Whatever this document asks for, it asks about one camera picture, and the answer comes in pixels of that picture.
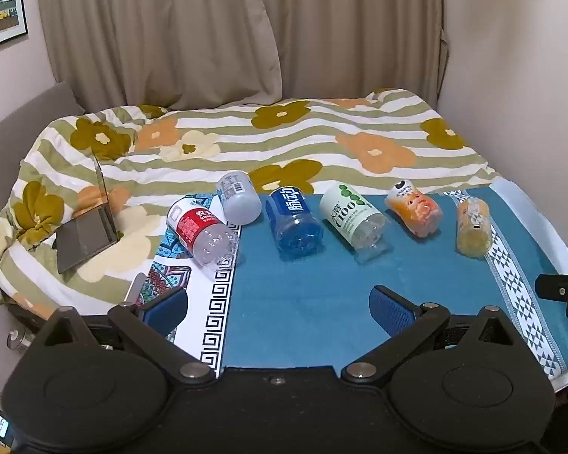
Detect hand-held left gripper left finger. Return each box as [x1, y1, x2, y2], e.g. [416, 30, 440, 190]
[35, 286, 217, 384]

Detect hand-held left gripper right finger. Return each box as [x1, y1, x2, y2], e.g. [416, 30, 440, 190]
[340, 285, 520, 384]

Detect orange cartoon print bottle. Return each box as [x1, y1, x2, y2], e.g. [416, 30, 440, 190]
[384, 179, 444, 238]

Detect green dotted label bottle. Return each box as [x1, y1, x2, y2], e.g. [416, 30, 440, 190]
[319, 183, 392, 264]

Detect blue plastic bottle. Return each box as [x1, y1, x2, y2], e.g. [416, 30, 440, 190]
[264, 185, 325, 260]

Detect beige curtain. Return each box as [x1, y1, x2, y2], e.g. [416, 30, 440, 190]
[35, 0, 449, 112]

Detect silver metal bar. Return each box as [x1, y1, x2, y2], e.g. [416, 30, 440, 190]
[122, 272, 147, 306]

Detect grey open laptop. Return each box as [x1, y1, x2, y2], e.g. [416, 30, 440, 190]
[52, 154, 124, 274]

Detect grey sofa back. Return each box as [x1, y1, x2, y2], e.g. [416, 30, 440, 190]
[0, 80, 84, 186]

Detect grey label clear bottle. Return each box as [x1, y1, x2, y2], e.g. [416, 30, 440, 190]
[216, 171, 263, 225]

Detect flowered striped blanket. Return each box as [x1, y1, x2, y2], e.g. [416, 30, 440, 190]
[0, 87, 508, 323]

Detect small black screen device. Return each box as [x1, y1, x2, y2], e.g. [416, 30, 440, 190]
[0, 407, 16, 448]

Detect yellow juice bottle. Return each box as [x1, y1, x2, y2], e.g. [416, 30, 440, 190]
[456, 197, 494, 258]

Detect blue patterned table cloth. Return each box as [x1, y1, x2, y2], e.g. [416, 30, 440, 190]
[136, 177, 568, 382]

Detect red label clear bottle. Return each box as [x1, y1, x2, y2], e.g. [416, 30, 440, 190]
[167, 197, 241, 279]

